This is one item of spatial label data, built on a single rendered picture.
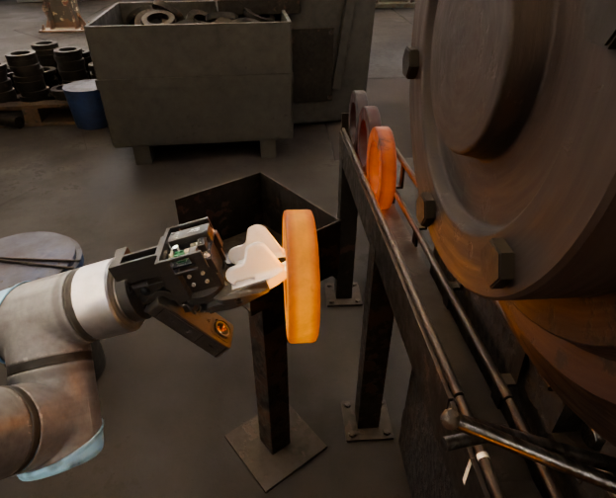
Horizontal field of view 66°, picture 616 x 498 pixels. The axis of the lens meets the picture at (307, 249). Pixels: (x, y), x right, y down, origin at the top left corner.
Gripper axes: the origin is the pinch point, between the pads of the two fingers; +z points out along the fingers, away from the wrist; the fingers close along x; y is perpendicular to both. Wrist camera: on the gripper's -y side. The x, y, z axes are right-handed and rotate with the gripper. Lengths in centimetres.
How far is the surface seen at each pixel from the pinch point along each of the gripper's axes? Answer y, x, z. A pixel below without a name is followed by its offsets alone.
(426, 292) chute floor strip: -26.2, 17.8, 16.2
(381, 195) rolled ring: -21, 45, 14
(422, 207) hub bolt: 12.6, -14.7, 12.6
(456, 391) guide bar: -17.6, -9.0, 13.8
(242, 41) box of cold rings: -14, 219, -24
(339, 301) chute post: -86, 88, -6
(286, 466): -80, 25, -26
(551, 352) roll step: 4.1, -23.1, 18.0
